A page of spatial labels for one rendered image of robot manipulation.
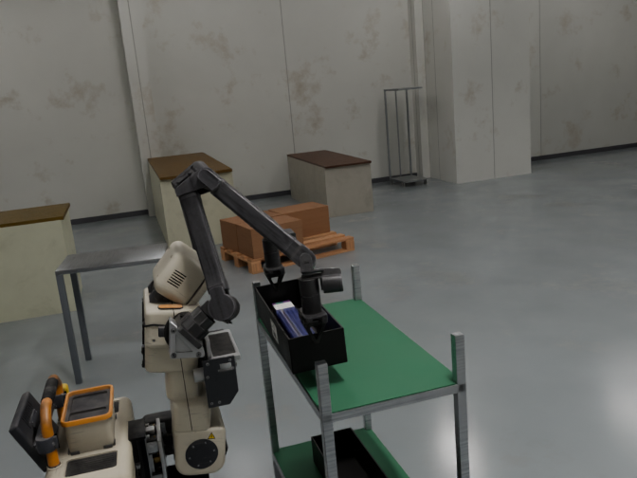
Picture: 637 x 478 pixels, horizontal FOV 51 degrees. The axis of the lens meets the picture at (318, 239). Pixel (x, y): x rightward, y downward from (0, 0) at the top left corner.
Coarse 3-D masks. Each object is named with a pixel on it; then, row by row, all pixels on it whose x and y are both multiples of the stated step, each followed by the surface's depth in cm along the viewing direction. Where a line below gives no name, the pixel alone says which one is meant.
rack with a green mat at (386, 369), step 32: (256, 320) 270; (352, 320) 257; (384, 320) 254; (352, 352) 227; (384, 352) 224; (416, 352) 222; (320, 384) 184; (352, 384) 203; (384, 384) 201; (416, 384) 199; (448, 384) 197; (320, 416) 188; (352, 416) 189; (288, 448) 284; (384, 448) 277
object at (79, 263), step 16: (80, 256) 469; (96, 256) 465; (112, 256) 460; (128, 256) 456; (144, 256) 452; (160, 256) 448; (64, 272) 436; (64, 288) 439; (64, 304) 440; (80, 304) 483; (64, 320) 442; (80, 320) 485; (80, 368) 453
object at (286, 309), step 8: (272, 304) 248; (280, 304) 247; (288, 304) 246; (280, 312) 239; (288, 312) 238; (296, 312) 237; (280, 320) 237; (288, 320) 230; (296, 320) 230; (288, 328) 223; (296, 328) 222; (304, 328) 221; (296, 336) 215
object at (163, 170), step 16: (160, 160) 977; (176, 160) 956; (192, 160) 936; (208, 160) 918; (160, 176) 788; (224, 176) 809; (160, 192) 806; (160, 208) 866; (176, 208) 800; (208, 208) 811; (224, 208) 817; (160, 224) 936; (176, 224) 804; (176, 240) 808
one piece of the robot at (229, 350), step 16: (208, 336) 216; (224, 336) 227; (208, 352) 208; (224, 352) 213; (208, 368) 207; (224, 368) 208; (208, 384) 208; (224, 384) 210; (208, 400) 210; (224, 400) 211
